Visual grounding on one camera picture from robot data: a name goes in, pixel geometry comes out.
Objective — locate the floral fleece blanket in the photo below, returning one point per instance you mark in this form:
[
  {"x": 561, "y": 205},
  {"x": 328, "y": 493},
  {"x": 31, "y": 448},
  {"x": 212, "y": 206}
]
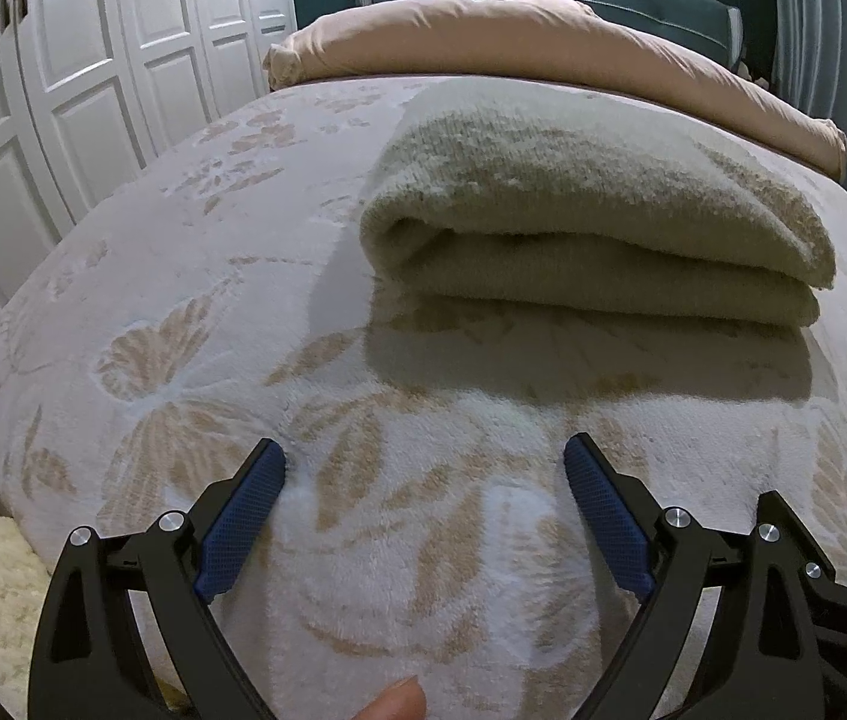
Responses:
[{"x": 168, "y": 315}]

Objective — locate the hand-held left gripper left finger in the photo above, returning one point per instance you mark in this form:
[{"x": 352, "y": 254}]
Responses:
[{"x": 243, "y": 517}]

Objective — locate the beige towel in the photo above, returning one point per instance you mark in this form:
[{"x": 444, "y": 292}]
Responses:
[{"x": 581, "y": 195}]

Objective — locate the long tan pillow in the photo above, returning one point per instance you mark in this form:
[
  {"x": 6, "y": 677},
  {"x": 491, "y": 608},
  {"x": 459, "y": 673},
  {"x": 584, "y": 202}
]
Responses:
[{"x": 506, "y": 37}]

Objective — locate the person's left hand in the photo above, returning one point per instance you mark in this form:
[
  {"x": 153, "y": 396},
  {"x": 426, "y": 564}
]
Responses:
[{"x": 397, "y": 701}]

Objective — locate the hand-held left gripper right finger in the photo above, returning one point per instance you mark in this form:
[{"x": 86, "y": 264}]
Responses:
[{"x": 607, "y": 517}]

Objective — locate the white panelled wardrobe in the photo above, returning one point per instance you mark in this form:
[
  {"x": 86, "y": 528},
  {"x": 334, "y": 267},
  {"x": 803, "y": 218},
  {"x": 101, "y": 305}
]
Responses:
[{"x": 78, "y": 90}]

